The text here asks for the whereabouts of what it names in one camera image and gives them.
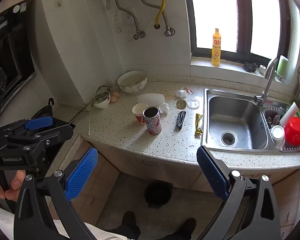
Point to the small white bowl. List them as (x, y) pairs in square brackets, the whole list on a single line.
[(102, 103)]

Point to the metal dish rack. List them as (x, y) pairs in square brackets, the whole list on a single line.
[(271, 112)]

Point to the person's black left shoe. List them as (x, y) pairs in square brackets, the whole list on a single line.
[(130, 221)]

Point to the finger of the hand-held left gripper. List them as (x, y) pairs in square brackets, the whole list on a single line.
[(55, 133), (38, 123)]

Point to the large white bowl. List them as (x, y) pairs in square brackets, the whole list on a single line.
[(132, 83)]

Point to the small white roll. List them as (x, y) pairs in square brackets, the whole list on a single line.
[(262, 69)]

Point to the gold snack wrapper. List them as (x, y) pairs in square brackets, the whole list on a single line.
[(198, 123)]

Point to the translucent plastic lid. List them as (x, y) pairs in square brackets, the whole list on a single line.
[(193, 104)]

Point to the white wall socket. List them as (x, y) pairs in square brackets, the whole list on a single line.
[(128, 15), (117, 17)]

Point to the person's left hand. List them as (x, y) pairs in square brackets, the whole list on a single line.
[(17, 182)]

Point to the stainless steel sink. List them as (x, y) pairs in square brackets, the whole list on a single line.
[(235, 120)]

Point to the person's black right shoe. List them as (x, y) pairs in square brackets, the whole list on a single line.
[(187, 227)]

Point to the dark framed window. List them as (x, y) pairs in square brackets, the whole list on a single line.
[(242, 17)]

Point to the green onions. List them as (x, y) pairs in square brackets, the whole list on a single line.
[(101, 91)]

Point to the black trash bin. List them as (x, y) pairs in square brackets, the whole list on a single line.
[(157, 195)]

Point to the white foam net sleeve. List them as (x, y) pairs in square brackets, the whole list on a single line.
[(150, 98)]

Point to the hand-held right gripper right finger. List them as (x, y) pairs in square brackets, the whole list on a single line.
[(212, 173)]

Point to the person's black shoe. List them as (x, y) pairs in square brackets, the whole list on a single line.
[(130, 221), (187, 227)]

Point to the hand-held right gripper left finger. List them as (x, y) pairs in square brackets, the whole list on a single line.
[(82, 172)]

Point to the brown egg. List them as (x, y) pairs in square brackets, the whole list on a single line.
[(117, 94), (113, 98)]

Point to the black scrubber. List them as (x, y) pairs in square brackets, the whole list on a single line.
[(250, 67)]

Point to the red and white tin can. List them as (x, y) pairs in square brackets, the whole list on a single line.
[(154, 125)]

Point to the round metal can lid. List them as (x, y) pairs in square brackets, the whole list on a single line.
[(181, 104)]

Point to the green cup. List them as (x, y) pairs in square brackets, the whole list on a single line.
[(282, 66)]

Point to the paper cup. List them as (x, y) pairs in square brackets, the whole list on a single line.
[(138, 118)]

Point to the metal faucet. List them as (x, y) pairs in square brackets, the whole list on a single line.
[(270, 77)]

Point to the red plastic ladle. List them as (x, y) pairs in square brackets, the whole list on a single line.
[(294, 130)]

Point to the red candy wrapper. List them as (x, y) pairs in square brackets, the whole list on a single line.
[(190, 91)]

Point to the black snack wrapper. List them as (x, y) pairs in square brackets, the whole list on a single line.
[(180, 120)]

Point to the yellow detergent bottle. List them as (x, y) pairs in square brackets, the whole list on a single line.
[(216, 53)]

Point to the white cylinder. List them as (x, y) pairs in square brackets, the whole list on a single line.
[(290, 113)]

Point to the crumpled clear plastic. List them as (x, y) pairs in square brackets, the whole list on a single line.
[(164, 108)]

